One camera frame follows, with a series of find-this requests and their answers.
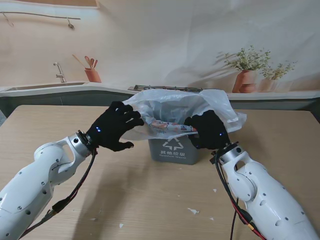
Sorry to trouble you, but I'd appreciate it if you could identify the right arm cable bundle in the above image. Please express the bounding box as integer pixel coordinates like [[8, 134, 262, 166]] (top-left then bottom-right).
[[212, 149, 266, 240]]

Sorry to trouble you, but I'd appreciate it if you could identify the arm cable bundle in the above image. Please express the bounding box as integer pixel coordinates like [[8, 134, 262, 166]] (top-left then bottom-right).
[[19, 148, 99, 240], [212, 149, 266, 240]]

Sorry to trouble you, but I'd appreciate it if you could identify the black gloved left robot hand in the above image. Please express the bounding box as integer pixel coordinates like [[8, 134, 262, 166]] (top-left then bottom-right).
[[86, 100, 145, 153]]

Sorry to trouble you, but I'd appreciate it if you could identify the printed kitchen backdrop cloth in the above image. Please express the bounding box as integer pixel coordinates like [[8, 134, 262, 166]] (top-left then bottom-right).
[[0, 0, 320, 111]]

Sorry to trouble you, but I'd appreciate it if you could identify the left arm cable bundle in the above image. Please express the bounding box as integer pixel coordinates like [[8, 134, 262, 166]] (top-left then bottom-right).
[[19, 148, 99, 240]]

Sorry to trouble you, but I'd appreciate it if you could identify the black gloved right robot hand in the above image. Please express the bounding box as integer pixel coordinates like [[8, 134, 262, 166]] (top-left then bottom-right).
[[183, 109, 232, 151]]

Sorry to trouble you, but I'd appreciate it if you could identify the grey plastic waste bin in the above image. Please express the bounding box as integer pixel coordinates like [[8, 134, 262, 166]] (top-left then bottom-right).
[[147, 136, 201, 166]]

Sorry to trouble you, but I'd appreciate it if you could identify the printed white plastic garbage bag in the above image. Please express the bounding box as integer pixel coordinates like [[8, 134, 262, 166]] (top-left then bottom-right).
[[122, 87, 248, 142]]

